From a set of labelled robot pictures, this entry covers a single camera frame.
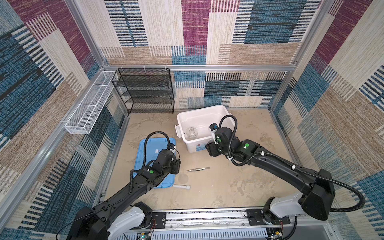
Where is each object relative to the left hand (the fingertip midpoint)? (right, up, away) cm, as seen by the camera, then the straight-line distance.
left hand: (176, 159), depth 83 cm
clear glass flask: (+8, +14, +18) cm, 24 cm away
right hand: (+19, +8, -4) cm, 21 cm away
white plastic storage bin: (+9, +18, +25) cm, 32 cm away
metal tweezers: (+11, -8, +7) cm, 15 cm away
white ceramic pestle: (+5, -15, -1) cm, 15 cm away
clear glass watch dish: (+3, -12, +3) cm, 13 cm away
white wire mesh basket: (-58, +25, +10) cm, 64 cm away
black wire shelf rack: (-26, +44, +26) cm, 57 cm away
